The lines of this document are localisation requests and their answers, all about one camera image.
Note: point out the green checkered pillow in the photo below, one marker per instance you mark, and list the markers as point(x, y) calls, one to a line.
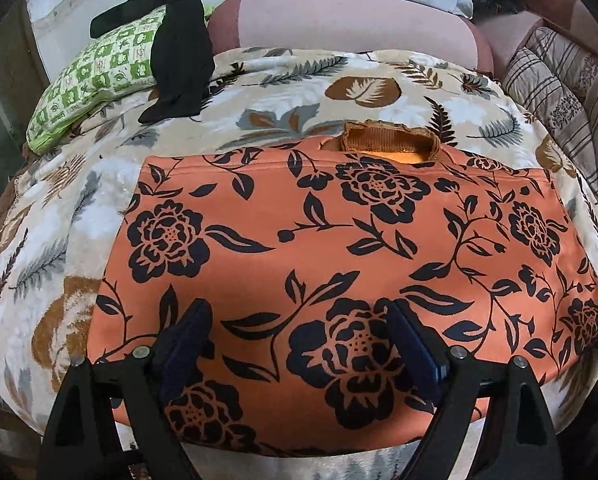
point(104, 70)

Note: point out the pink bolster cushion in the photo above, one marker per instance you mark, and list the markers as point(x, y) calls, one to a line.
point(339, 25)

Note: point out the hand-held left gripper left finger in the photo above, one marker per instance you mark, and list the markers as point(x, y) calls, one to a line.
point(189, 340)

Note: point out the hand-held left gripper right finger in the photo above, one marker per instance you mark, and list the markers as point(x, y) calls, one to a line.
point(419, 350)

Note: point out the leaf print blanket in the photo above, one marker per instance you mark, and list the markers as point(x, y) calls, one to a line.
point(289, 90)

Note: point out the black garment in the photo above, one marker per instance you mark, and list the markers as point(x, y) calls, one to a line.
point(184, 60)

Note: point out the brown striped cushion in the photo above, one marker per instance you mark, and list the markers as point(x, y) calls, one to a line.
point(564, 90)

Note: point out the pink sofa armrest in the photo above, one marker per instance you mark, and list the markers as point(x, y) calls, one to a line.
point(509, 35)

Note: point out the orange floral shirt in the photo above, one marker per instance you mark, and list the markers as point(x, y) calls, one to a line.
point(329, 240)

